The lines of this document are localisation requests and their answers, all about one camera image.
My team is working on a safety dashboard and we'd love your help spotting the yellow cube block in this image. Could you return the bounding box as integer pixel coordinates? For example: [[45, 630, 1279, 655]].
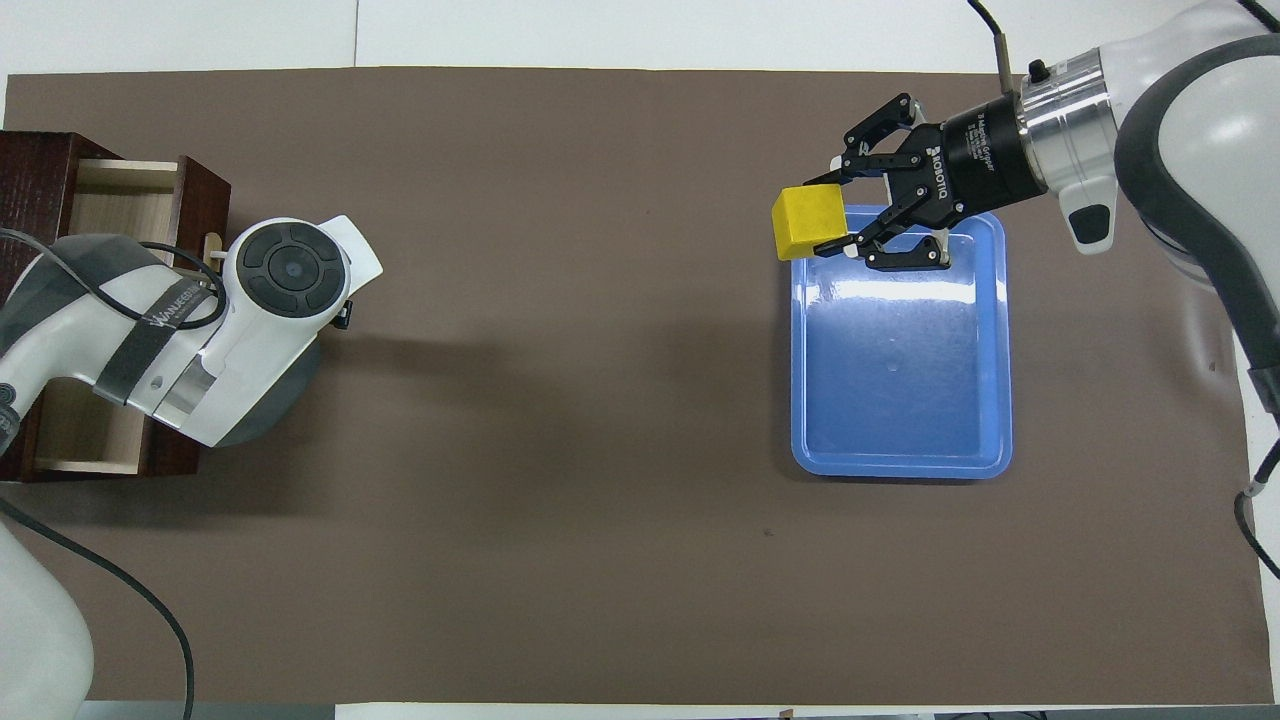
[[772, 183, 849, 261]]

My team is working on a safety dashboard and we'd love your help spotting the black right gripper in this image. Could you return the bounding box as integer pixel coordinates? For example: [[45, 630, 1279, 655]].
[[812, 93, 1049, 273]]

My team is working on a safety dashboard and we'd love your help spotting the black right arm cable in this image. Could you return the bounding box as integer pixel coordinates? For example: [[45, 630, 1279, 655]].
[[965, 0, 1280, 581]]

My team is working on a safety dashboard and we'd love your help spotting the brown table mat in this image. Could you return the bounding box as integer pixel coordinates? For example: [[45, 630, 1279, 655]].
[[0, 67, 1276, 706]]

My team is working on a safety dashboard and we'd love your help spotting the blue plastic tray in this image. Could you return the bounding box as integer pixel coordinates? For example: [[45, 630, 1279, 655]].
[[790, 205, 1013, 479]]

